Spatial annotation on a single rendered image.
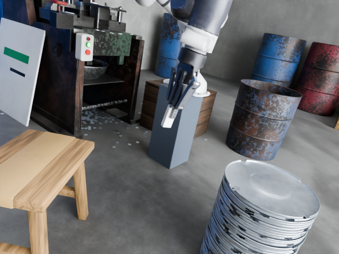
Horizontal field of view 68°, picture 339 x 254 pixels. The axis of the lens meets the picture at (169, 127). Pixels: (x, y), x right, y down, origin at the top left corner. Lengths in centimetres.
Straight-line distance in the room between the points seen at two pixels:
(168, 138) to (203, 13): 85
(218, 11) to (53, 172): 60
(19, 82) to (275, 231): 165
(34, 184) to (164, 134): 84
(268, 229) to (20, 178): 67
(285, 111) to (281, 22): 293
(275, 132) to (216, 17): 125
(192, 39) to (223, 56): 420
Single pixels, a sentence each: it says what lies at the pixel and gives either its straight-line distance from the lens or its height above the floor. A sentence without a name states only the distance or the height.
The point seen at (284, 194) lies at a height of 35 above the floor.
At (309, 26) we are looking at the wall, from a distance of 448.
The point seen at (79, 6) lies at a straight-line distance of 178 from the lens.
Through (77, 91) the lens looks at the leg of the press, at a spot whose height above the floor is 31.
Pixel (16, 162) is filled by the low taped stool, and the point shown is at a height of 33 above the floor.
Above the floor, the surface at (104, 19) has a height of 70.
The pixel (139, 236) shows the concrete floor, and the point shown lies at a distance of 104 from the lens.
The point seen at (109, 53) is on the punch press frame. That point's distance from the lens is 170.
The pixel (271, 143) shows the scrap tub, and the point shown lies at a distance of 184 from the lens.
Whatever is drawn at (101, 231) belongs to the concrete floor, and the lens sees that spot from 105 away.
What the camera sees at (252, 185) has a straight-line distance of 83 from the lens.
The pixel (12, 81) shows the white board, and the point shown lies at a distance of 196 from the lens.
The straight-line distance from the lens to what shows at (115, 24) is 182.
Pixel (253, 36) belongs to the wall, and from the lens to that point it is 465.
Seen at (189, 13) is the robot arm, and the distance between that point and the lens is 71.
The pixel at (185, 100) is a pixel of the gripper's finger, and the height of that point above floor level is 57.
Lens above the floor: 76
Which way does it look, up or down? 22 degrees down
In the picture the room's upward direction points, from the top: 11 degrees clockwise
